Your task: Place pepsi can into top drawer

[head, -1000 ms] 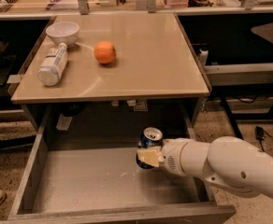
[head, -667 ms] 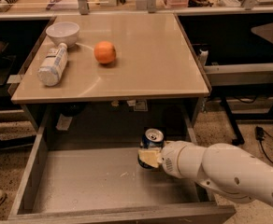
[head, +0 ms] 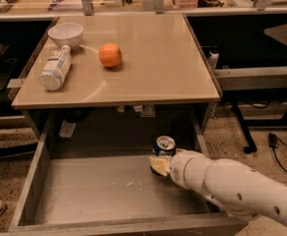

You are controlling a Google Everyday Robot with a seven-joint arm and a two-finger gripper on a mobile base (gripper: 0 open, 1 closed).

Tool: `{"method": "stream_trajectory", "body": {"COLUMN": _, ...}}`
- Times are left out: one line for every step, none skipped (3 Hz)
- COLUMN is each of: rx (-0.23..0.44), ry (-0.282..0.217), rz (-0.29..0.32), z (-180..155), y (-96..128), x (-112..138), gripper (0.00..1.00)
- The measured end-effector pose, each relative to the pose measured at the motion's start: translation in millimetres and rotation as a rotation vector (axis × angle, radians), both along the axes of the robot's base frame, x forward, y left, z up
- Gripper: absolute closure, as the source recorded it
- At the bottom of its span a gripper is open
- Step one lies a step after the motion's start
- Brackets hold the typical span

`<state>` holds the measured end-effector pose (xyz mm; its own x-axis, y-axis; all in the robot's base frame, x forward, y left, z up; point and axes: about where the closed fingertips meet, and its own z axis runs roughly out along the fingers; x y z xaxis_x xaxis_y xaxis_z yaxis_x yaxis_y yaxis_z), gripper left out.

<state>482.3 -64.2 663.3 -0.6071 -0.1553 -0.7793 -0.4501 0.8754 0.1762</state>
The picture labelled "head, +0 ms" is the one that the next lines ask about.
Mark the white ceramic bowl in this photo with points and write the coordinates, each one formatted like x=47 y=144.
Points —
x=70 y=34

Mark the grey wooden open drawer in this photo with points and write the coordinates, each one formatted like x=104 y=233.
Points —
x=96 y=181

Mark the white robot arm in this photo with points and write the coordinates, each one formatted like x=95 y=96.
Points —
x=231 y=185

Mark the blue pepsi can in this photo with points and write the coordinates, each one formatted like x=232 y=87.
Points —
x=164 y=146

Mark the black table leg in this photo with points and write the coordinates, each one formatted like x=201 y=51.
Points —
x=251 y=147

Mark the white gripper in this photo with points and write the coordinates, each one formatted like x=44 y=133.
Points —
x=182 y=167

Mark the clear plastic water bottle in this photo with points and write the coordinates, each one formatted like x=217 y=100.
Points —
x=55 y=70

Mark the orange fruit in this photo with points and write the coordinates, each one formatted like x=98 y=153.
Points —
x=110 y=55

